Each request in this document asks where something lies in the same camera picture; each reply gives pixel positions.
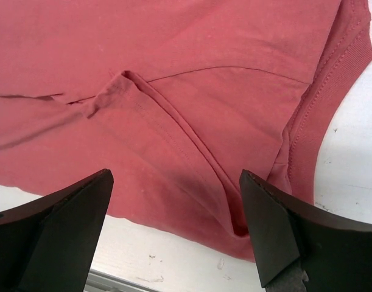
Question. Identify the aluminium table rail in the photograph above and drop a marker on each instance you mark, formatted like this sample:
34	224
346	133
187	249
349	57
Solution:
102	282

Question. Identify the salmon pink t-shirt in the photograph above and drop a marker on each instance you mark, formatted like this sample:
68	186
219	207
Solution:
176	98

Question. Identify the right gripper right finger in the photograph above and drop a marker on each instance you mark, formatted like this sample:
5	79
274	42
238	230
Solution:
299	247

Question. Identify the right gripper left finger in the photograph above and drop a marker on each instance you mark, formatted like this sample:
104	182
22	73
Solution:
48	244

